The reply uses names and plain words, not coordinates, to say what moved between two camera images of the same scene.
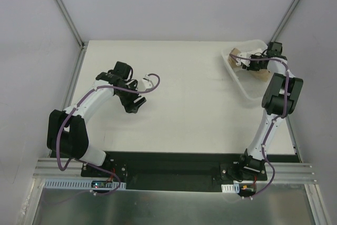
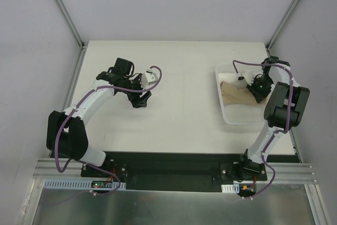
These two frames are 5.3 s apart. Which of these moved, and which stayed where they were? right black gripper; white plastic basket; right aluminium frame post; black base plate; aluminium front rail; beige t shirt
Moved: beige t shirt; white plastic basket; right black gripper
Stayed: black base plate; aluminium front rail; right aluminium frame post
